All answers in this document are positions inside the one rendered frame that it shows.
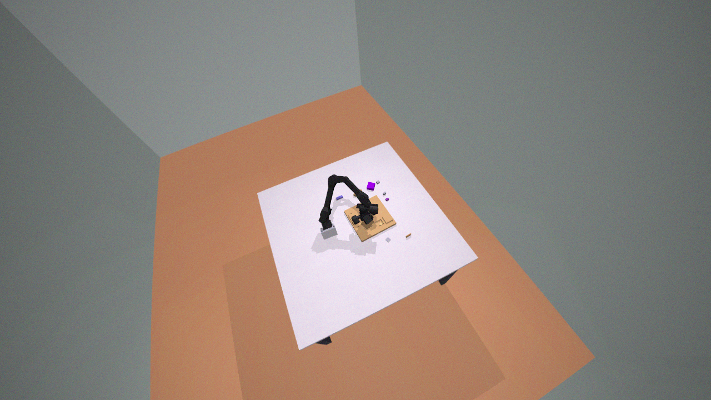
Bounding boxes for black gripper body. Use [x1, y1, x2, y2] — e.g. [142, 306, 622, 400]
[351, 212, 371, 224]

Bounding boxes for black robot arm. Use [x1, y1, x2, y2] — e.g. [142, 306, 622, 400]
[318, 174, 378, 230]

